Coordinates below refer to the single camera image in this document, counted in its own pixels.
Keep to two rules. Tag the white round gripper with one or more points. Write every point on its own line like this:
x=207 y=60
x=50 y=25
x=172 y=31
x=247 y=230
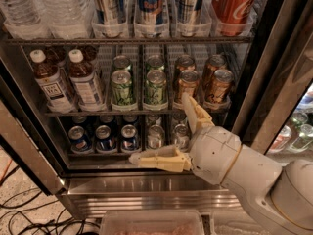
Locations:
x=213 y=154

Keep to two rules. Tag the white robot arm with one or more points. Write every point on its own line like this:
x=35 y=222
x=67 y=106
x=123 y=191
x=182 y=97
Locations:
x=279 y=198

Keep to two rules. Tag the silver soda can right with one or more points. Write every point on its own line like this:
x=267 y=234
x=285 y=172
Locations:
x=180 y=137

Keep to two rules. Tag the silver soda can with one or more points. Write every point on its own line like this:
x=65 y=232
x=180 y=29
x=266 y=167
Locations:
x=156 y=137
x=180 y=137

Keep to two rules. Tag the silver soda can left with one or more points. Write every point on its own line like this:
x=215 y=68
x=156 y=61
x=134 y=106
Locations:
x=156 y=137

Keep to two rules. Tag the green soda can front right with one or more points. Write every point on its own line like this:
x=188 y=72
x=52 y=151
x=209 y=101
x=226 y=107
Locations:
x=156 y=90

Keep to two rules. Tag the green soda can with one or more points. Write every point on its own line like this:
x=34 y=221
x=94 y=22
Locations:
x=155 y=62
x=122 y=62
x=123 y=97
x=156 y=90

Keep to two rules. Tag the blue pepsi can right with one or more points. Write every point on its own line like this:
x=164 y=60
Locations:
x=129 y=139

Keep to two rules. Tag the blue pepsi can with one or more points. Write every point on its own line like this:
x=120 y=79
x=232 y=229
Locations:
x=105 y=141
x=80 y=142
x=129 y=139

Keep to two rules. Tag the orange soda can front left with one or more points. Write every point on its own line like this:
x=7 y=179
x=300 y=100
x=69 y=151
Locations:
x=189 y=82

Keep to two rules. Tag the orange soda can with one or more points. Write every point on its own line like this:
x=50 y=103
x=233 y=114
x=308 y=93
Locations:
x=216 y=94
x=212 y=64
x=182 y=63
x=189 y=82

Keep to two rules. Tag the orange soda can front right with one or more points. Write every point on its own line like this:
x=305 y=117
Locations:
x=216 y=94

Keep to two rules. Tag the orange soda can back left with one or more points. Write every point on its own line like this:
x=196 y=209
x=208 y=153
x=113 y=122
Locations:
x=182 y=63

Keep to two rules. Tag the green soda can front left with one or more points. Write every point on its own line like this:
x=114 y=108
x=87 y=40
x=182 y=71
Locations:
x=123 y=97

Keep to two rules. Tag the blue pepsi can middle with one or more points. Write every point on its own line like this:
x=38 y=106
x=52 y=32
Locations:
x=105 y=141

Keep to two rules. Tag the green soda can back right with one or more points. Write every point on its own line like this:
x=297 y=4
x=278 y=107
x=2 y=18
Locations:
x=155 y=62

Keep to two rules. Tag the orange soda can back right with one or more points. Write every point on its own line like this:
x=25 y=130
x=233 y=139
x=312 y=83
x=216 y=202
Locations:
x=212 y=64

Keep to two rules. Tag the green soda can back left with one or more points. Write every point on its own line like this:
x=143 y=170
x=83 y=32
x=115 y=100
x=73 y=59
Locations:
x=122 y=62

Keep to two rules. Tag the red can behind glass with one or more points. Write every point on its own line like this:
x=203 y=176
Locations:
x=281 y=140

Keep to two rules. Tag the blue pepsi can left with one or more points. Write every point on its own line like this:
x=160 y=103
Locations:
x=80 y=142

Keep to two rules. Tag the stainless steel fridge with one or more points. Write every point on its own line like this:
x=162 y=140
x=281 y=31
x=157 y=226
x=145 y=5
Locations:
x=269 y=56

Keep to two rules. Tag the green can behind glass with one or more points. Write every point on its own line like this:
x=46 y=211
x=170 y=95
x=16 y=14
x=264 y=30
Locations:
x=303 y=131

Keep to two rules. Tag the plaid slim can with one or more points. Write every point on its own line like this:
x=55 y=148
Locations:
x=189 y=15

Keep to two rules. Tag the red coca-cola can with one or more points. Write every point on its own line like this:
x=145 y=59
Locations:
x=232 y=14

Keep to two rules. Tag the blue redbull can centre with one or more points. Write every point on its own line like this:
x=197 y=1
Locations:
x=150 y=16

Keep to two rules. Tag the silver blue redbull can left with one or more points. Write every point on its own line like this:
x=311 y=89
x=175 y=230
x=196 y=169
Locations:
x=110 y=16

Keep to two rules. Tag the clear plastic bin right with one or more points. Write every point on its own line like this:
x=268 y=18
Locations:
x=233 y=223

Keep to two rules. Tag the clear plastic bin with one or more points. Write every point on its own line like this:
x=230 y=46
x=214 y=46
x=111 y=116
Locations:
x=152 y=222
x=233 y=223

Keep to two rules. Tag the clear plastic bin left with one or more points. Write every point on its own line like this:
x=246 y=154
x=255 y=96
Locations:
x=152 y=222

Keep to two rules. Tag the iced tea bottle right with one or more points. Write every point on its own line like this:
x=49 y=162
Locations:
x=86 y=82

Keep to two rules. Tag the iced tea bottle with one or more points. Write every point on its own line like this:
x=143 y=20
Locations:
x=86 y=82
x=53 y=83

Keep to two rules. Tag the iced tea bottle left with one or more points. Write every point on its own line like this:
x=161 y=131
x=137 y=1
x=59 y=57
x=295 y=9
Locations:
x=53 y=83

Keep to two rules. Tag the clear water bottle right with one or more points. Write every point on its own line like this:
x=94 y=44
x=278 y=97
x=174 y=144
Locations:
x=66 y=18

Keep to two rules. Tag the clear water bottle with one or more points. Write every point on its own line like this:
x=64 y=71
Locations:
x=66 y=18
x=23 y=20

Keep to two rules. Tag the clear water bottle left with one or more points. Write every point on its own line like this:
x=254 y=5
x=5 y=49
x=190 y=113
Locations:
x=23 y=20

